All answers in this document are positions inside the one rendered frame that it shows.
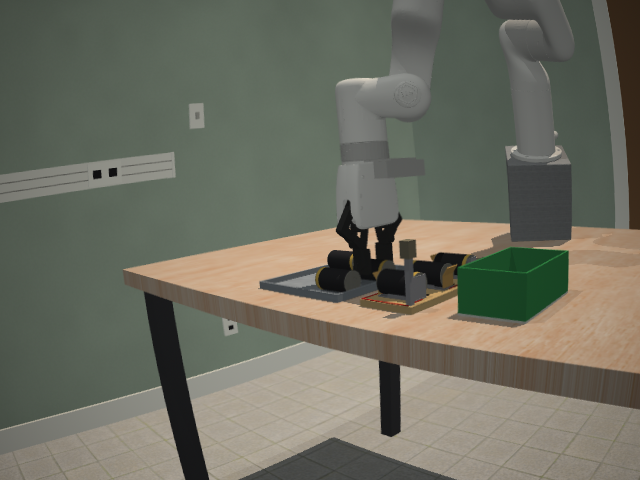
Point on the tan battery holder board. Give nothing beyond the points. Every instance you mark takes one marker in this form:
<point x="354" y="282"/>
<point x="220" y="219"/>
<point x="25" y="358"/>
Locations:
<point x="415" y="287"/>

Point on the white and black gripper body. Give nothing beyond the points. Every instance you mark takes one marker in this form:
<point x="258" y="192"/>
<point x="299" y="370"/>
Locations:
<point x="373" y="202"/>

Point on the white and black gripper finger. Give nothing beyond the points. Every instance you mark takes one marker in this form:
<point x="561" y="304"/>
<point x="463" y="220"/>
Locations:
<point x="383" y="248"/>
<point x="361" y="255"/>

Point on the black battery with gold end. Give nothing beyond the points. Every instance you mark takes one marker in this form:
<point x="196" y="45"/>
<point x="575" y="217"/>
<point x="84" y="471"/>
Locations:
<point x="434" y="271"/>
<point x="340" y="259"/>
<point x="452" y="258"/>
<point x="377" y="265"/>
<point x="391" y="281"/>
<point x="339" y="280"/>

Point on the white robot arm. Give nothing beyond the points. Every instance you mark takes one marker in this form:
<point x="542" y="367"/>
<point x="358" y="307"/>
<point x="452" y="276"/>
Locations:
<point x="535" y="30"/>

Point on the green open-top box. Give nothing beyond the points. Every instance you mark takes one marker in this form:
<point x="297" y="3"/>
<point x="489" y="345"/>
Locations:
<point x="512" y="295"/>

